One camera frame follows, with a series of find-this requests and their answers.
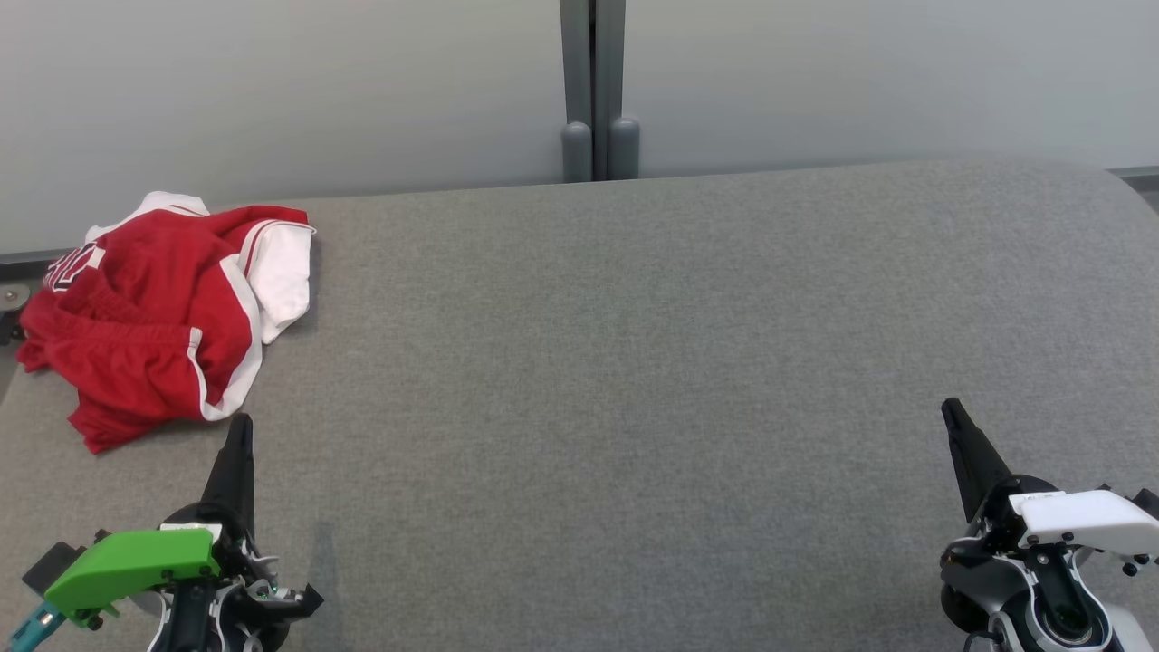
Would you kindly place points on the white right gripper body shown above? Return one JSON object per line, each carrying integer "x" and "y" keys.
{"x": 1087, "y": 521}

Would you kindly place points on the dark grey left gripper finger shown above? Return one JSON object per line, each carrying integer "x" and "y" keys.
{"x": 235, "y": 480}

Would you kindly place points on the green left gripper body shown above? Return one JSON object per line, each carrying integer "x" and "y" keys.
{"x": 136, "y": 561}

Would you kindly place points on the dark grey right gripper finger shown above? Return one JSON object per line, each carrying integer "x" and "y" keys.
{"x": 976, "y": 471}

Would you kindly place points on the red shorts with white stripe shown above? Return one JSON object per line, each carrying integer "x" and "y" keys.
{"x": 136, "y": 380}

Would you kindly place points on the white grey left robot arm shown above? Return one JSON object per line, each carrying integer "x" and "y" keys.
{"x": 195, "y": 627}

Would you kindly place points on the black clamp piece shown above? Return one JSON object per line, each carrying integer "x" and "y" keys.
{"x": 9, "y": 328}

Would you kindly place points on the grey fabric sofa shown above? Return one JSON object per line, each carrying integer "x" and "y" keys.
{"x": 634, "y": 407}

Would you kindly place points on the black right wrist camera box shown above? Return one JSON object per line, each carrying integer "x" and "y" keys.
{"x": 1148, "y": 503}

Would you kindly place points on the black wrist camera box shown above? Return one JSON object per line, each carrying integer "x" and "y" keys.
{"x": 54, "y": 563}
{"x": 1148, "y": 503}

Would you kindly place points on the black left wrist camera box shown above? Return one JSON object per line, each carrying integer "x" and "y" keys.
{"x": 54, "y": 563}

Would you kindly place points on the teal left camera connector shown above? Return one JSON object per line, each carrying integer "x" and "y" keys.
{"x": 36, "y": 627}

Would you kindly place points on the grey metal bracket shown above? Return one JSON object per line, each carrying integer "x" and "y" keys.
{"x": 13, "y": 297}

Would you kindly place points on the grey metal partition post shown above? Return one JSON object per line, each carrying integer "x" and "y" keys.
{"x": 599, "y": 72}

